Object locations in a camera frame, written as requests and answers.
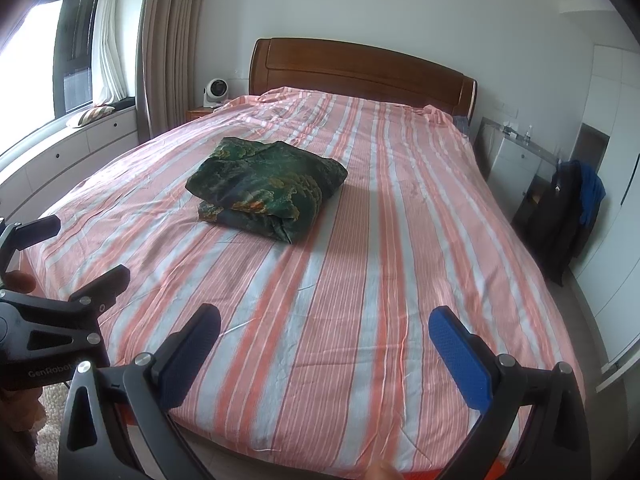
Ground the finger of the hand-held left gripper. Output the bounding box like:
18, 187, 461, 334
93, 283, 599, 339
67, 264, 132, 320
0, 214, 62, 275

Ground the white desk with drawers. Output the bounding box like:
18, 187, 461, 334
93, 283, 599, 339
480, 116, 563, 211

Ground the white sheer curtain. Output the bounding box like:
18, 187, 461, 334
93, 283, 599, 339
91, 0, 127, 107

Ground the wooden headboard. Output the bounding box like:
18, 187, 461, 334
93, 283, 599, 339
248, 37, 478, 120

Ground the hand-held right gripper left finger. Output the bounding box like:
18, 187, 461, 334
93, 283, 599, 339
57, 303, 222, 480

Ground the striped cushion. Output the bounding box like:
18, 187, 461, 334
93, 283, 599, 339
66, 105, 117, 128

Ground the white window seat cabinet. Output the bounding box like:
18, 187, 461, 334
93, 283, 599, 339
0, 105, 141, 211

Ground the person's left hand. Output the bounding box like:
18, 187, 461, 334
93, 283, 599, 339
2, 269, 37, 295

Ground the wooden nightstand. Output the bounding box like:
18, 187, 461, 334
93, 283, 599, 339
186, 105, 226, 122

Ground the dark framed window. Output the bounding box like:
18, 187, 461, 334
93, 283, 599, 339
0, 0, 103, 161

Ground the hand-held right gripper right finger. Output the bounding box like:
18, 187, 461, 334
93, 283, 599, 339
428, 305, 593, 480

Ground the white wardrobe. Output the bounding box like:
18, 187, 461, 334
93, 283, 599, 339
570, 45, 640, 391

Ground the person's left forearm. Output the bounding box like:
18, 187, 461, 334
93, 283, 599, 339
0, 389, 48, 441

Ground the beige shaggy rug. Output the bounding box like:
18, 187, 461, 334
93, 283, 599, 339
37, 385, 68, 466

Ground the dark hanging jacket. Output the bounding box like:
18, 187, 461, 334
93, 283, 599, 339
512, 160, 586, 288

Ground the green floral satin jacket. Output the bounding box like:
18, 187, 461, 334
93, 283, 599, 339
185, 136, 349, 245

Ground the beige brown curtain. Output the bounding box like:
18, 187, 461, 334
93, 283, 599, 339
136, 0, 216, 143

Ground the bed with pink striped sheet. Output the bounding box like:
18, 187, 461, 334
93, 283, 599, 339
20, 87, 581, 480

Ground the blue hanging garment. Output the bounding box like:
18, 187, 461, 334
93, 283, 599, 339
577, 162, 607, 226

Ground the small white desk fan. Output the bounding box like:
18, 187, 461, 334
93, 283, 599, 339
202, 77, 227, 109

